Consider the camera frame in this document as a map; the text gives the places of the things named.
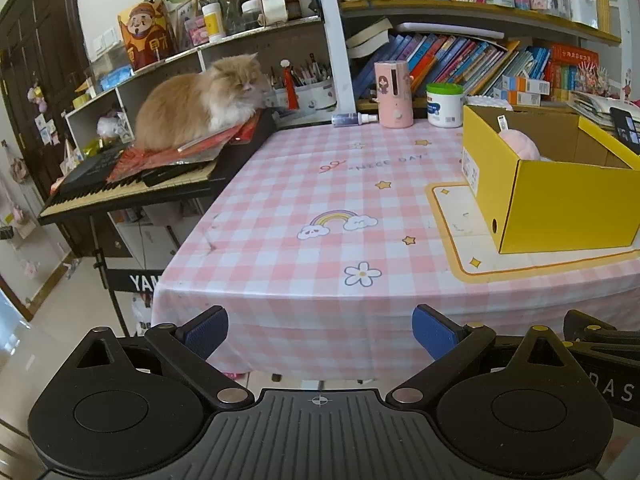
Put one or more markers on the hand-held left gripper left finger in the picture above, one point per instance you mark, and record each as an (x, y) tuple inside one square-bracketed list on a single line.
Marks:
[(207, 330)]

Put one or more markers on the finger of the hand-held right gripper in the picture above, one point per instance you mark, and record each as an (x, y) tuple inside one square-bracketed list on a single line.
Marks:
[(600, 335)]

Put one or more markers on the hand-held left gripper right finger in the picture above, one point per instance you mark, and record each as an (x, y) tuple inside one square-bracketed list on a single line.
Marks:
[(435, 330)]

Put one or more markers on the yellow cardboard box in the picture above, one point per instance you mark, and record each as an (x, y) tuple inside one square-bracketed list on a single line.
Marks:
[(565, 210)]

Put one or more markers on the large pink plush toy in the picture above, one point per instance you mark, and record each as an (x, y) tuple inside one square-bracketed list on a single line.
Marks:
[(522, 145)]

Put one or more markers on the black keyboard stand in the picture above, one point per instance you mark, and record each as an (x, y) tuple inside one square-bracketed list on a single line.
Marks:
[(132, 280)]

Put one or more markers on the pink checkered tablecloth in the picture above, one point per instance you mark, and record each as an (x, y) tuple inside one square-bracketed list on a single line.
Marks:
[(280, 260)]

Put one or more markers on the yellow bordered desk mat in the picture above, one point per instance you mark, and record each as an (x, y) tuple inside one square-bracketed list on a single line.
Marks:
[(460, 230)]

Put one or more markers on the black electronic keyboard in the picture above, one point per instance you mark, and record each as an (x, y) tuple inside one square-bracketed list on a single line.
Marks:
[(235, 155)]

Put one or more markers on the red paper sheets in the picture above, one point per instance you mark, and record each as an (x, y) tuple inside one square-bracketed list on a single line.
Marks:
[(150, 160)]

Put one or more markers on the white jar green lid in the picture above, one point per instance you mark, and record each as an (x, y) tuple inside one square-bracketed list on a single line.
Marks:
[(445, 110)]

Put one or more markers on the white plastic bag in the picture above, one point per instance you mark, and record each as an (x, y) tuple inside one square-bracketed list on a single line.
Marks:
[(114, 127)]

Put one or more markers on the pink humidifier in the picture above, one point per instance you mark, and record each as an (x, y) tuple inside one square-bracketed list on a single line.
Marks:
[(395, 110)]

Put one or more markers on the fluffy orange cat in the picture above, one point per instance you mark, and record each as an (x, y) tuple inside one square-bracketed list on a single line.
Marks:
[(185, 105)]

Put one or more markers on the small spray bottle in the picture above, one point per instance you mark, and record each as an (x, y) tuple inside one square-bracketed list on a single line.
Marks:
[(347, 120)]

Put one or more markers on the stack of booklets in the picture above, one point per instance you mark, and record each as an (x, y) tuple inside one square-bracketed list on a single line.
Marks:
[(590, 105)]

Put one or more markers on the white ruffled tissue pack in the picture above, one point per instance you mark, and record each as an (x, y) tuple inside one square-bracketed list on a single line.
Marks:
[(490, 101)]

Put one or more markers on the orange white medicine box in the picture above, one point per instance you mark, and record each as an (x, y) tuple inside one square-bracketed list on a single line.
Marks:
[(515, 98), (527, 85)]

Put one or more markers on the red tassel figure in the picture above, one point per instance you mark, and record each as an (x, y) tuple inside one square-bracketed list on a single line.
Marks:
[(288, 87)]

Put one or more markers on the white pen holder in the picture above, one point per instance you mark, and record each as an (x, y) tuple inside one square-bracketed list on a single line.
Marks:
[(312, 94)]

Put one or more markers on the red boxed book set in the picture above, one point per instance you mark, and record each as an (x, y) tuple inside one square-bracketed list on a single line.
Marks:
[(572, 67)]

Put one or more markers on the row of slanted books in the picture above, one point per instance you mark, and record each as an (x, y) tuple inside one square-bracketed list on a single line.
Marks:
[(450, 60)]

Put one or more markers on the fortune god paper bag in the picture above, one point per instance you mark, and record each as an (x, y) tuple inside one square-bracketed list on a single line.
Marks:
[(145, 35)]

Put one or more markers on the white pill bottle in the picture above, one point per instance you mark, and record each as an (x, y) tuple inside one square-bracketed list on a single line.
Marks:
[(213, 22)]

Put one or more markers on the white bookshelf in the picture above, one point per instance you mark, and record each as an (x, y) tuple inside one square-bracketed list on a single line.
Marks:
[(332, 35)]

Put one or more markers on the dark wooden door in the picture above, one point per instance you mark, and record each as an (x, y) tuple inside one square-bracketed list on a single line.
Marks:
[(35, 60)]

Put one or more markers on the white pen cup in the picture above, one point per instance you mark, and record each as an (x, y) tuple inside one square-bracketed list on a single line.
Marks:
[(584, 10)]

